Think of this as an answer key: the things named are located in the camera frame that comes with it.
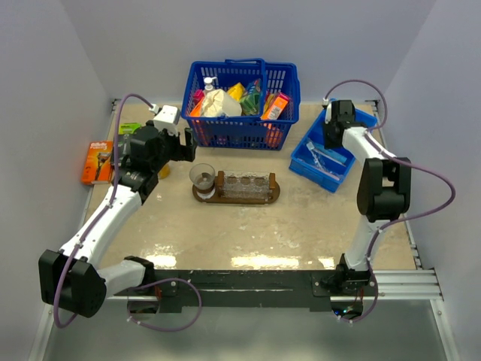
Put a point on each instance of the blue plastic shopping basket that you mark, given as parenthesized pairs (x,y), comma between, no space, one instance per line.
(250,132)

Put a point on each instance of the oval wooden tray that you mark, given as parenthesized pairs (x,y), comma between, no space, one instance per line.
(218,199)

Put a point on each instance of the blue toothpaste tube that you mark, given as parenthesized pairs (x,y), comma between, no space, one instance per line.
(334,155)

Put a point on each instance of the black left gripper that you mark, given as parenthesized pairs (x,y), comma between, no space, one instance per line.
(186,153)

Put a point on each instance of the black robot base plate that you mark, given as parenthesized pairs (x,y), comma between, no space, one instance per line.
(310,289)

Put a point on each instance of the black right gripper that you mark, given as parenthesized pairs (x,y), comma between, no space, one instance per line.
(329,144)

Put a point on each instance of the aluminium frame rail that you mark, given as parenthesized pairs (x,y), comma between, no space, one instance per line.
(408,285)

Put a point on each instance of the white crumpled paper bag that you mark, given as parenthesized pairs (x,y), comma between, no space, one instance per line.
(218,103)

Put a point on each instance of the white pump dispenser bottle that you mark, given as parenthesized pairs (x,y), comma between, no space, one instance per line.
(208,83)

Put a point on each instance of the orange scrub pack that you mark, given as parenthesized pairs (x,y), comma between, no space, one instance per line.
(196,111)

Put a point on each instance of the yellow snack packet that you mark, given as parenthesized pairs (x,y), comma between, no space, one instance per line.
(236,91)

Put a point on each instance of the magenta small box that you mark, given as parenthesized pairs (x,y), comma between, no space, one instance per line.
(198,97)

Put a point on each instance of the orange Gillette Fusion5 box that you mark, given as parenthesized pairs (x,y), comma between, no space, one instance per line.
(97,167)

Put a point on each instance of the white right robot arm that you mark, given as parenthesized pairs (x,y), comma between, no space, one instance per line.
(383,192)

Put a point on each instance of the orange juice bottle green label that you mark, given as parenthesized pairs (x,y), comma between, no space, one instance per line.
(164,172)

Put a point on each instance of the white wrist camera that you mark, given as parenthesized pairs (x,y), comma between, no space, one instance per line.
(166,118)
(326,103)

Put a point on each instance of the black green Gillette box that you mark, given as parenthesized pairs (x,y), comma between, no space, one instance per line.
(126,130)

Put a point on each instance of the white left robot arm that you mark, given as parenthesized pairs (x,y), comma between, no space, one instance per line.
(70,278)

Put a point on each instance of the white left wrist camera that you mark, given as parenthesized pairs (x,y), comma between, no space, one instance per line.
(166,118)

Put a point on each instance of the blue plastic divided bin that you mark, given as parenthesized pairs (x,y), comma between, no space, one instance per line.
(302,162)

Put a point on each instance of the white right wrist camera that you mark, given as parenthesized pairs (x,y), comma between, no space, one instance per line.
(326,103)

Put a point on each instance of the clear plastic cup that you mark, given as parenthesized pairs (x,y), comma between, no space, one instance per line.
(202,177)

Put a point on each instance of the pink toothbrush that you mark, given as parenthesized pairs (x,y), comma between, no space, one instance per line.
(330,173)

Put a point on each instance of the green sponge pack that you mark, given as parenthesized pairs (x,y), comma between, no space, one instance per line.
(250,100)

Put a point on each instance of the white wrapped toothbrush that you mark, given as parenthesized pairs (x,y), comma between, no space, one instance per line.
(317,161)

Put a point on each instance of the orange cardboard box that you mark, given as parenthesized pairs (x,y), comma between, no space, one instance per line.
(275,103)

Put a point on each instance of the clear acrylic toothbrush holder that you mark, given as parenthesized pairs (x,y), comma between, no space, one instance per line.
(243,185)

